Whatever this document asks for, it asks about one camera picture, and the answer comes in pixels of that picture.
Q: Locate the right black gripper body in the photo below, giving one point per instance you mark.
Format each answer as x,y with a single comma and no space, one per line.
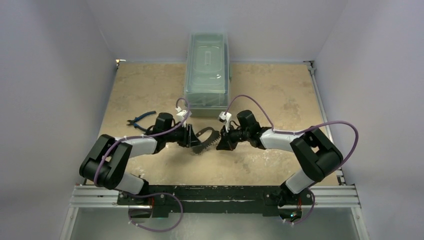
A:
226,136

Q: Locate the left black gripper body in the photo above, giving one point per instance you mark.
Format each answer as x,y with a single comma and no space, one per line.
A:
182,135

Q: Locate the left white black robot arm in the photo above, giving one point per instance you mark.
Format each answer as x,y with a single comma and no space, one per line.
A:
105,164

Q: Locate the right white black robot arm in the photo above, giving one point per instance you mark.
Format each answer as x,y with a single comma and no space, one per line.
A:
317,156

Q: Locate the clear plastic storage box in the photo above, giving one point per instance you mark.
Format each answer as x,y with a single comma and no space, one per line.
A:
207,77

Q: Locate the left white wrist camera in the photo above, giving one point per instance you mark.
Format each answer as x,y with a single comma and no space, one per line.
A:
182,115

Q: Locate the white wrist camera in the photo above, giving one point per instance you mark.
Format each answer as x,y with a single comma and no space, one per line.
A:
225,118
182,115

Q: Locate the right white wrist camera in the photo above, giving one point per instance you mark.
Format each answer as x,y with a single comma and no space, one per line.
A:
225,118

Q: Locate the blue handled pliers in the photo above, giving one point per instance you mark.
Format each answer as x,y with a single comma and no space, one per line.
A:
137,122

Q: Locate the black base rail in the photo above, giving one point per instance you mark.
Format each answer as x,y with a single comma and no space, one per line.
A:
205,199

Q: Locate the aluminium frame rail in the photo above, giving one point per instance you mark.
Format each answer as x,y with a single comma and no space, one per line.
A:
341,196

